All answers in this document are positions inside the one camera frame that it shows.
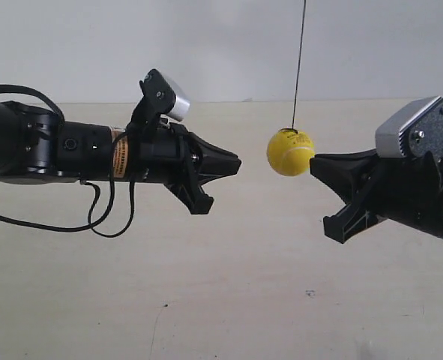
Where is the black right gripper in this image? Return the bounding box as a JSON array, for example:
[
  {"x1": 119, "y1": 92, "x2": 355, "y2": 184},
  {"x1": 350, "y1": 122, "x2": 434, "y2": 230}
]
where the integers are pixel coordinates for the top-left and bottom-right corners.
[{"x1": 310, "y1": 149, "x2": 443, "y2": 244}]

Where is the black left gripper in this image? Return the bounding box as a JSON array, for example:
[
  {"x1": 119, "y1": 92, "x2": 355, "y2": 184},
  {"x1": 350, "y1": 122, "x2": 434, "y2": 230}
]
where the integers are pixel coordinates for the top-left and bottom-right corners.
[{"x1": 127, "y1": 124, "x2": 242, "y2": 215}]

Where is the yellow tennis ball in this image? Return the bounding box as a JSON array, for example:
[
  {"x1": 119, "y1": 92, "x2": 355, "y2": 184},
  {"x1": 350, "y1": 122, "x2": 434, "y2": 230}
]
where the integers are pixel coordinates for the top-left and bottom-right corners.
[{"x1": 266, "y1": 128, "x2": 315, "y2": 176}]

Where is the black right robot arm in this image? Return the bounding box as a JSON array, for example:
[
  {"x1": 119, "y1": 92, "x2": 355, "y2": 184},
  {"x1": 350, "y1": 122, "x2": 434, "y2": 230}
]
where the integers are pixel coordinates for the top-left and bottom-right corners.
[{"x1": 310, "y1": 150, "x2": 443, "y2": 244}]

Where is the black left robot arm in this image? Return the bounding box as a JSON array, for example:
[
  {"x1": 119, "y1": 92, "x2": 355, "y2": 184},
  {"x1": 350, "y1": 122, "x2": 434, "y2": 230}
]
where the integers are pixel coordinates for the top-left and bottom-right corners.
[{"x1": 0, "y1": 101, "x2": 241, "y2": 215}]

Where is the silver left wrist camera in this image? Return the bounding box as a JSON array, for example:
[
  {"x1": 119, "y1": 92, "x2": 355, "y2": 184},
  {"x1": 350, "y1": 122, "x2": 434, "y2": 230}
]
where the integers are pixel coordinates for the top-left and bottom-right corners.
[{"x1": 130, "y1": 68, "x2": 191, "y2": 127}]

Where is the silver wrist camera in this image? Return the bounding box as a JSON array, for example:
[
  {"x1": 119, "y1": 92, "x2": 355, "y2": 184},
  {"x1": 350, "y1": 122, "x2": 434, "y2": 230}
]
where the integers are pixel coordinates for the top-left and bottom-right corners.
[
  {"x1": 375, "y1": 96, "x2": 443, "y2": 160},
  {"x1": 130, "y1": 68, "x2": 191, "y2": 127}
]

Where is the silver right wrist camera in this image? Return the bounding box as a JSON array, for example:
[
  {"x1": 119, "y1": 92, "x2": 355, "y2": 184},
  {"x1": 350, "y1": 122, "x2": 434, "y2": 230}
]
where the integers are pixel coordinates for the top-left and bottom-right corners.
[{"x1": 375, "y1": 96, "x2": 443, "y2": 160}]

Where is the black hanging string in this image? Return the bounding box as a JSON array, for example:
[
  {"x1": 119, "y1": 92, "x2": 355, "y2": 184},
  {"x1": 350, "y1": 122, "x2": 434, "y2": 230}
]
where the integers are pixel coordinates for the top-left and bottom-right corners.
[{"x1": 290, "y1": 0, "x2": 307, "y2": 132}]

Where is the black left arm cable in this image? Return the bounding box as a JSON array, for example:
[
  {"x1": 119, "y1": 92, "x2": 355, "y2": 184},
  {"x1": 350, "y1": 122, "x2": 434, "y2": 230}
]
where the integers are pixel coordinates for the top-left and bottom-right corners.
[{"x1": 0, "y1": 84, "x2": 151, "y2": 238}]

